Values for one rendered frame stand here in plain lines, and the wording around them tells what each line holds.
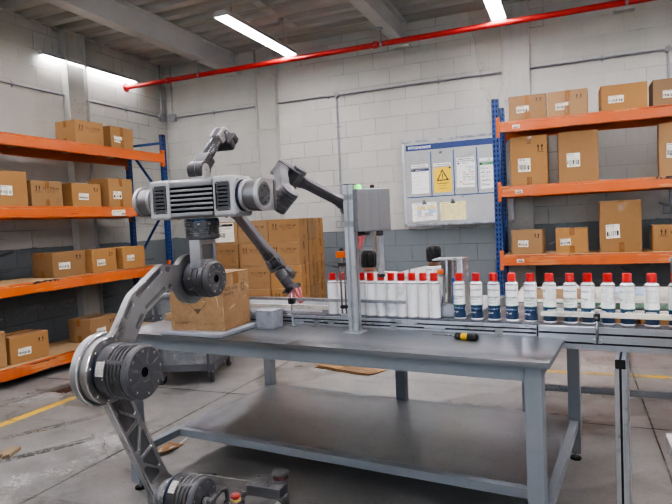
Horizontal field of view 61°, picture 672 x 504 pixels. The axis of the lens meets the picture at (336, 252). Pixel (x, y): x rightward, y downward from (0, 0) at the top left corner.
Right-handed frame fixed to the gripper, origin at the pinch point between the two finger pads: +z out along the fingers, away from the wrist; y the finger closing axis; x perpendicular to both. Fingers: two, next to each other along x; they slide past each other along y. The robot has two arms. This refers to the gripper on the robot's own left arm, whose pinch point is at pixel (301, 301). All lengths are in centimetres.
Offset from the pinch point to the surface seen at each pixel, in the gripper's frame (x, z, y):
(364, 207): -64, -7, -16
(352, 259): -44.4, 6.8, -17.2
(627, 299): -118, 89, -4
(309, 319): -1.2, 11.1, -6.0
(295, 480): 65, 68, -3
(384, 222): -64, 2, -8
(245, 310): 16.7, -11.3, -20.2
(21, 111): 228, -406, 151
